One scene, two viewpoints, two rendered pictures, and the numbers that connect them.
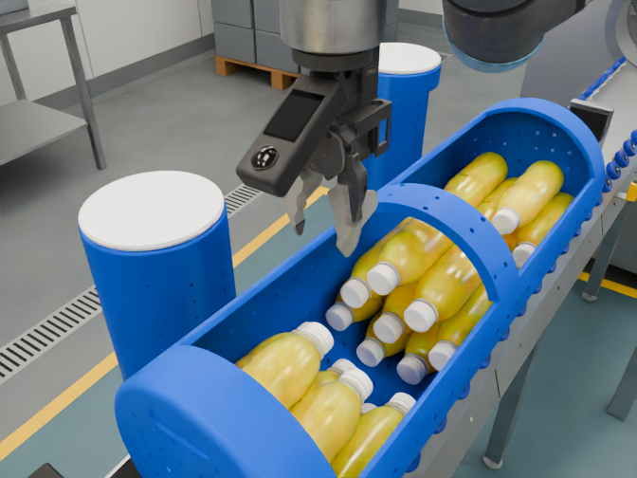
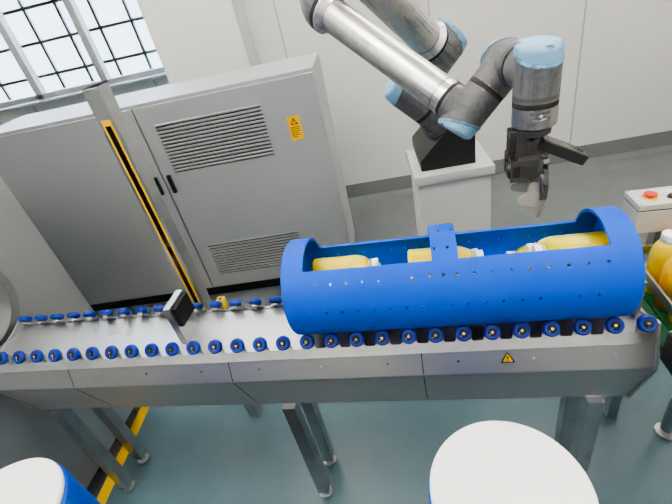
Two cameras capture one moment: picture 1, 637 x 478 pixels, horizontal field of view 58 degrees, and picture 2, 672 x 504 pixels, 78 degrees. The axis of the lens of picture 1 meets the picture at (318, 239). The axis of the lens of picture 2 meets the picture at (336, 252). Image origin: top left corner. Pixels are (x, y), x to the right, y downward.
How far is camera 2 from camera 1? 1.42 m
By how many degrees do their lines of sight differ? 87
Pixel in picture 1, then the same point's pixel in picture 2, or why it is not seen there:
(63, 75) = not seen: outside the picture
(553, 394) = (256, 448)
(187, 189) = (461, 483)
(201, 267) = not seen: hidden behind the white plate
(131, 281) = not seen: hidden behind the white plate
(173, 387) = (626, 220)
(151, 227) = (531, 457)
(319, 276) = (477, 310)
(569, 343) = (202, 454)
